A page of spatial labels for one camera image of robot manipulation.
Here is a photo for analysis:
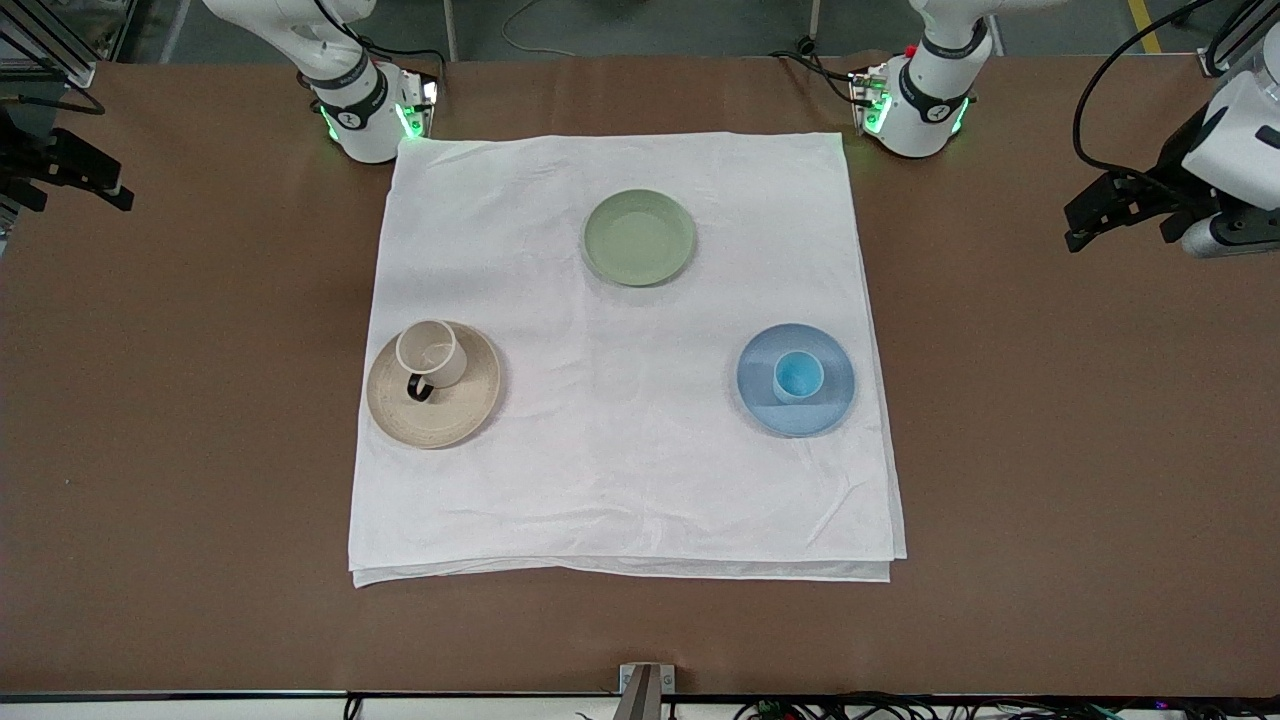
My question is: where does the small blue cup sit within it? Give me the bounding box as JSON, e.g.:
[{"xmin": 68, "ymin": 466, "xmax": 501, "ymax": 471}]
[{"xmin": 772, "ymin": 350, "xmax": 826, "ymax": 405}]

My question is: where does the white floor cable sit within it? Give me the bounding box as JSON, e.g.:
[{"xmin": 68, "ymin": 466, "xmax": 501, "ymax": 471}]
[{"xmin": 499, "ymin": 0, "xmax": 563, "ymax": 58}]

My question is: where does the black base cable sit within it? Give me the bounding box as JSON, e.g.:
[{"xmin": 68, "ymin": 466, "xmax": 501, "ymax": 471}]
[{"xmin": 768, "ymin": 36, "xmax": 863, "ymax": 105}]

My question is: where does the pale green plate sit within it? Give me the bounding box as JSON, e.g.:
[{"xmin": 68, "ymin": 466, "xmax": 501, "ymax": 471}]
[{"xmin": 581, "ymin": 188, "xmax": 697, "ymax": 288}]

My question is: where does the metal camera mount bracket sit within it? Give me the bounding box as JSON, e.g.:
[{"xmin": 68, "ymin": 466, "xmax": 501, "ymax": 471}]
[{"xmin": 612, "ymin": 662, "xmax": 677, "ymax": 720}]

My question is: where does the white mug with black handle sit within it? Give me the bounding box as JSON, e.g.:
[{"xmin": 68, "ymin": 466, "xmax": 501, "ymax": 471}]
[{"xmin": 395, "ymin": 319, "xmax": 469, "ymax": 404}]

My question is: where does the white cloth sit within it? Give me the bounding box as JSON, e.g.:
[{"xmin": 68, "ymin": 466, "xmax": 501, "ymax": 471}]
[{"xmin": 348, "ymin": 132, "xmax": 909, "ymax": 588}]

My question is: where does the beige gray plate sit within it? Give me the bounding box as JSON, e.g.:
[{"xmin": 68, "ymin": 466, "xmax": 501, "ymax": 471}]
[{"xmin": 366, "ymin": 321, "xmax": 502, "ymax": 450}]

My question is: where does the aluminium frame profile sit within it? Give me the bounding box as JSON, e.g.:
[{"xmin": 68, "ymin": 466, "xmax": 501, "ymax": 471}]
[{"xmin": 0, "ymin": 0, "xmax": 136, "ymax": 89}]

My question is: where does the light blue plate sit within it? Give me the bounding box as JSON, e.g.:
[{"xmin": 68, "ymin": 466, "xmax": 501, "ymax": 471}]
[{"xmin": 736, "ymin": 323, "xmax": 857, "ymax": 439}]

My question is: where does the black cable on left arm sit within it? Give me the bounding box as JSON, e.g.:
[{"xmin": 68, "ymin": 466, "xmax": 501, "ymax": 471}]
[{"xmin": 1072, "ymin": 0, "xmax": 1217, "ymax": 179}]

